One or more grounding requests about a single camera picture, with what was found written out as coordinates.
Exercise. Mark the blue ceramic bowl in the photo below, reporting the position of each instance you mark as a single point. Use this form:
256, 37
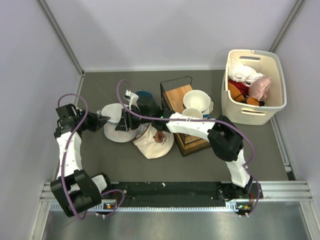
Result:
143, 93

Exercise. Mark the cream plastic laundry basket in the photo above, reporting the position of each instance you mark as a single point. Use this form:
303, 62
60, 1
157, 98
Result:
268, 64

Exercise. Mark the black wire wooden shelf rack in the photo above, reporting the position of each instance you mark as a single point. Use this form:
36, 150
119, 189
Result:
172, 92

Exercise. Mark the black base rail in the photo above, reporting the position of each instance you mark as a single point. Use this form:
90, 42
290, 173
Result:
190, 194

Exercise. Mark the white mesh laundry bag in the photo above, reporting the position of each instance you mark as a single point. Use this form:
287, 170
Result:
111, 130

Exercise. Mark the red orange garment in basket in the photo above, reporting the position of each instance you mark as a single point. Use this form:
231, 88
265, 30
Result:
239, 93

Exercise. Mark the white ceramic bowl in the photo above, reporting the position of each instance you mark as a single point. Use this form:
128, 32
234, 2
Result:
197, 99

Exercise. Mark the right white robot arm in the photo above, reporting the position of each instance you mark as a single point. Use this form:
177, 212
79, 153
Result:
224, 138

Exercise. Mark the pink garment in basket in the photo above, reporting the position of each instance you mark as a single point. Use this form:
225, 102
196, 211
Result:
260, 88

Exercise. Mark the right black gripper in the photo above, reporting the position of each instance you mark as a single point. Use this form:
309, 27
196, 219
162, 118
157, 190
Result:
126, 121

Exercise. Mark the white bra in basket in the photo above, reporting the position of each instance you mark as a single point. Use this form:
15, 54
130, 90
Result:
240, 73

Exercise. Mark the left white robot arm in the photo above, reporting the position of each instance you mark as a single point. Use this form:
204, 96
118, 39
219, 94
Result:
73, 188

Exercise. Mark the beige bear insulated lunch bag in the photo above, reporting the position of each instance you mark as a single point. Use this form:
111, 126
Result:
153, 143

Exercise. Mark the blue white mug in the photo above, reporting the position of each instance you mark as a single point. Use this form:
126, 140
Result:
195, 113

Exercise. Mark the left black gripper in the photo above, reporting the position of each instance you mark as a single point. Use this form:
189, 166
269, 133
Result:
96, 120

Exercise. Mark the white scalloped plate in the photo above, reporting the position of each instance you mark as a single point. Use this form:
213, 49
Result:
210, 109

